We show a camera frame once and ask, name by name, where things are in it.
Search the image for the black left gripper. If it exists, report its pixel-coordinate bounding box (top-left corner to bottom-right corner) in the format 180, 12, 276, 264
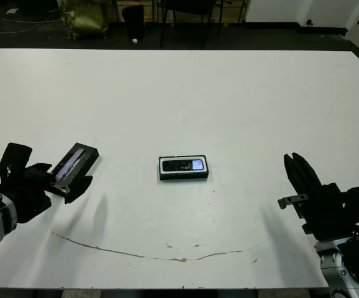
0, 162, 94, 224

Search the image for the yellow-green plastic sack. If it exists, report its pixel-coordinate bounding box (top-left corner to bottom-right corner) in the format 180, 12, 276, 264
57, 0, 109, 40

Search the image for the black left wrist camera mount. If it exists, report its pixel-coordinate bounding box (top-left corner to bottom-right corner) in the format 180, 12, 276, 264
0, 142, 33, 184

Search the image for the thin white floor cable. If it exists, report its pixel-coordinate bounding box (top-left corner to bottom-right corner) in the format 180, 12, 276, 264
0, 12, 62, 35

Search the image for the black box lid with print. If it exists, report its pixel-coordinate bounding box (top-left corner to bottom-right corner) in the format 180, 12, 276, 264
50, 142, 100, 189

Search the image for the black mesh office chair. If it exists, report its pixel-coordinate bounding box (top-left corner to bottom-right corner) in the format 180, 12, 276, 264
159, 0, 224, 50

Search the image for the black box base white insert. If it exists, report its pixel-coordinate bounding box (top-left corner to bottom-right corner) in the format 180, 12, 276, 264
158, 154, 210, 181

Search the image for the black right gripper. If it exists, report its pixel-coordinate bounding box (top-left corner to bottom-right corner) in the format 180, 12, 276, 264
277, 151, 359, 242

